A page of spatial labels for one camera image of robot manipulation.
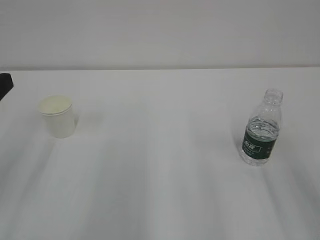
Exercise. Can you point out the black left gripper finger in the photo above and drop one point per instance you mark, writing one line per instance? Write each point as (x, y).
(6, 84)

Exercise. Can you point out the white paper cup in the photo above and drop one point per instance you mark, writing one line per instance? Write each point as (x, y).
(57, 113)

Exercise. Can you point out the clear water bottle green label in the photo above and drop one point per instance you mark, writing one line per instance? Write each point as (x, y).
(262, 129)

